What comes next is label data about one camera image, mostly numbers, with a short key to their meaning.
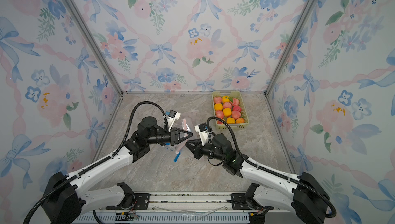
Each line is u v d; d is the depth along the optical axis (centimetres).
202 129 64
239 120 99
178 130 66
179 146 73
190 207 74
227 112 103
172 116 65
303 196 40
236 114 100
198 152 63
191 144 70
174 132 61
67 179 42
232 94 113
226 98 110
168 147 93
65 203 38
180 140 65
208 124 61
